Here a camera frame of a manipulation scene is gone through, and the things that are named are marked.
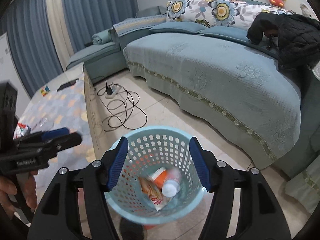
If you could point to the orange snack bag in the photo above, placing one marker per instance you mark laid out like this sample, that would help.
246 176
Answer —
154 194

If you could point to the floral pillow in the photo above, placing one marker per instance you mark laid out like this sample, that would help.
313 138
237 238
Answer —
227 13

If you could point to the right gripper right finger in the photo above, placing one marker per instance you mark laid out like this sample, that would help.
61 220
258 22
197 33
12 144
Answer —
202 169

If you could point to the blue curtain left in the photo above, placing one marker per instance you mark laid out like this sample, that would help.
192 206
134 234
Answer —
32 48

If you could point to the white refrigerator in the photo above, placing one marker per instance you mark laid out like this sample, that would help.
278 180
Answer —
9 72

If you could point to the white bear plush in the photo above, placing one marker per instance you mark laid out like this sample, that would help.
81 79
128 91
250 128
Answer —
307 12

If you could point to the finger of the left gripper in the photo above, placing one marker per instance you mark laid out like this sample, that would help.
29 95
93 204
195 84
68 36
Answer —
61 143
42 136

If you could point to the blue curtain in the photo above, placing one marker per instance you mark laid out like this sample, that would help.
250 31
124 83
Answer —
32 48
87 17

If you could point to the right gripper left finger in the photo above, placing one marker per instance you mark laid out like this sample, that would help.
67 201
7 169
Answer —
115 161

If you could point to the rubik's cube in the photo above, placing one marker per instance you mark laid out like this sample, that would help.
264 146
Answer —
44 90

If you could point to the blue small carton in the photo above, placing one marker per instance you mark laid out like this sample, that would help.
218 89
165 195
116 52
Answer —
21 130

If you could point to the white power strip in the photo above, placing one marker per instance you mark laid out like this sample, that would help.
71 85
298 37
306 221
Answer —
112 90

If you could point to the black smartphone on table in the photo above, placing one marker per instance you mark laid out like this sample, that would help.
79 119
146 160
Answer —
68 84

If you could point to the light blue trash basket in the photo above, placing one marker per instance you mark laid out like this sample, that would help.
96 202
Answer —
151 148

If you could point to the folded teal blanket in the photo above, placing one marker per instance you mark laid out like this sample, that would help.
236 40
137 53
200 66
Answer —
102 37

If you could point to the patterned table cloth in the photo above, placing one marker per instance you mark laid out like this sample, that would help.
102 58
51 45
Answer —
59 109

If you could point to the black jacket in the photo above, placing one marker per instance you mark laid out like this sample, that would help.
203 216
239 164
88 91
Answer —
298 40

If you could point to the blue curtain right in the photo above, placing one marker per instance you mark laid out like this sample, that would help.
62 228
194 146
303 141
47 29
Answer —
87 17

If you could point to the pink yellow-capped bottle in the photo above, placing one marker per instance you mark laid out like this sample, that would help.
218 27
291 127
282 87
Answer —
168 180

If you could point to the teal sofa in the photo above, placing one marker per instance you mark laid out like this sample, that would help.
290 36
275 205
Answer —
266 111

